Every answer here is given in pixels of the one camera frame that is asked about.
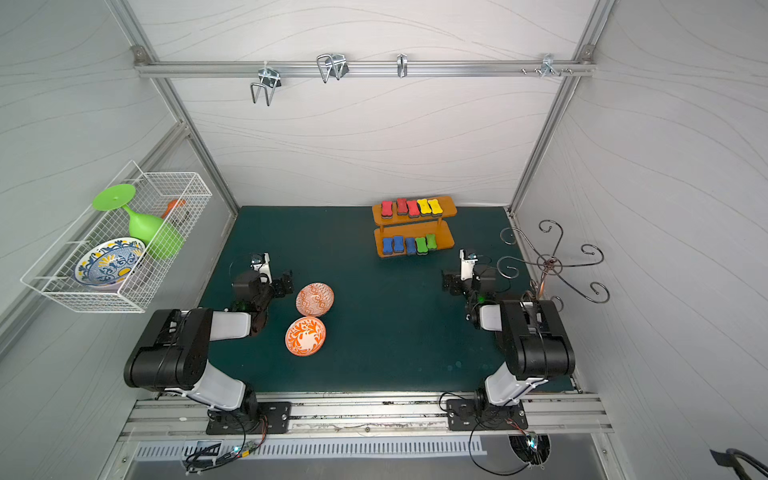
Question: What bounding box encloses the orange wooden two-tier shelf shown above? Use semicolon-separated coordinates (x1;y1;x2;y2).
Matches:
371;196;457;258

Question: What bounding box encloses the yellow eraser top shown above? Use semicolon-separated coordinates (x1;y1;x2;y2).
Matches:
417;199;432;216
422;198;443;217

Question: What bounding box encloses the red eraser top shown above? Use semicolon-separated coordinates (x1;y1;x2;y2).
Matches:
396;198;409;216
406;200;421;218

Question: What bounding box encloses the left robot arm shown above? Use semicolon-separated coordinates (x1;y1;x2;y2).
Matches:
123;270;293;435

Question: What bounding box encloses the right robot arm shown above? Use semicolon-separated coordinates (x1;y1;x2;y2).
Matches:
441;268;576;427

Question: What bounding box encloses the orange geometric pattern bowl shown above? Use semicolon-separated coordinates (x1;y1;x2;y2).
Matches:
296;282;335;317

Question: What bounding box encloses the orange floral pattern bowl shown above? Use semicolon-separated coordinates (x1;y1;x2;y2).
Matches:
284;316;327;357

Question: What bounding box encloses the metal scroll hook stand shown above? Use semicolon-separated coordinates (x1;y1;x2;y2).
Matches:
495;219;611;313

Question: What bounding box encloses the blue eraser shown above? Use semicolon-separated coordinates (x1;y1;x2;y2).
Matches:
393;236;405;254
405;237;417;256
382;237;394;256

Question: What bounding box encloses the pink eraser leftmost top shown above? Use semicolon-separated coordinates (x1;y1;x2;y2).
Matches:
380;201;393;219

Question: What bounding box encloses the green plastic wine glass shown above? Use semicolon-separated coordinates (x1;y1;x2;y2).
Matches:
92;184;184;260

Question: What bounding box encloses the orange utensil in basket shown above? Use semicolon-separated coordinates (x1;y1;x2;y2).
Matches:
161;199;186;219

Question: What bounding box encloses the blue yellow ceramic bowl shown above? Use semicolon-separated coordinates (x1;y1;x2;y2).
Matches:
73;237;146;289

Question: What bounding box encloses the white vent strip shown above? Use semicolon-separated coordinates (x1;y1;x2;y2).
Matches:
134;436;487;463

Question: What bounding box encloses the double prong metal hook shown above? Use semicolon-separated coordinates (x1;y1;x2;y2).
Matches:
250;64;282;106

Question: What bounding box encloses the looped metal hook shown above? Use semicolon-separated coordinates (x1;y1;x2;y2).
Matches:
316;53;349;83

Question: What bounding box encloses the small metal hook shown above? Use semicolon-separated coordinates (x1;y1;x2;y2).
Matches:
396;53;408;78

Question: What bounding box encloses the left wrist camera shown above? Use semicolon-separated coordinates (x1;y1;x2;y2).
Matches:
250;252;272;283

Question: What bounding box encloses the right base cable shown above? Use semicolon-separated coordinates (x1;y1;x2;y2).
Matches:
437;391;552;478

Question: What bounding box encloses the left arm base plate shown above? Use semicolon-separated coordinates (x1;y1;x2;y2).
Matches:
205;402;292;435

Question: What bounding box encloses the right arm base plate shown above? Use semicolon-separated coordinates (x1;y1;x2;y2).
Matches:
445;398;528;433

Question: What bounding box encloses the white wire basket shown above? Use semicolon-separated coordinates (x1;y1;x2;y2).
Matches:
21;161;212;313

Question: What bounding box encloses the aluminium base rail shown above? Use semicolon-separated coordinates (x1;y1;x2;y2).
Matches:
119;391;613;441

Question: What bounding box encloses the left base cable bundle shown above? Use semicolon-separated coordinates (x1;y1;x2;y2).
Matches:
181;413;268;475

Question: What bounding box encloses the right metal bracket hook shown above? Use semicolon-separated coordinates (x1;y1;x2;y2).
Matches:
520;55;573;78

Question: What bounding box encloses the aluminium crossbar rail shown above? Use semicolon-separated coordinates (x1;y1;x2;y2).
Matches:
135;59;597;79

